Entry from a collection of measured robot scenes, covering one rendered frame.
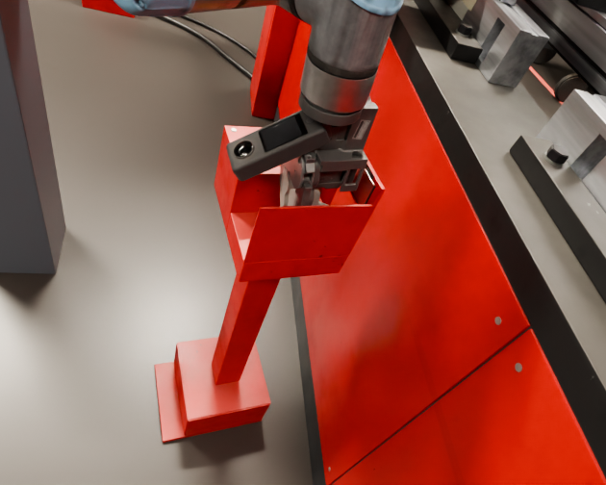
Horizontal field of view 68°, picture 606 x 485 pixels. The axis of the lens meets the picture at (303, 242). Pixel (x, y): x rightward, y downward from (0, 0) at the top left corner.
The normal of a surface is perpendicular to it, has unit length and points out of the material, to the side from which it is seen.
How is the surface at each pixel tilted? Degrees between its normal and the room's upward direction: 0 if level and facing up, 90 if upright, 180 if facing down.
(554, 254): 0
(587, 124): 90
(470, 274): 90
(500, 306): 90
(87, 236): 0
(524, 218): 0
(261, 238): 90
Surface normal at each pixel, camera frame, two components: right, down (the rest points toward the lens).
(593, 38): -0.96, -0.10
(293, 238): 0.29, 0.77
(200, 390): 0.27, -0.64
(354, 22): -0.12, 0.74
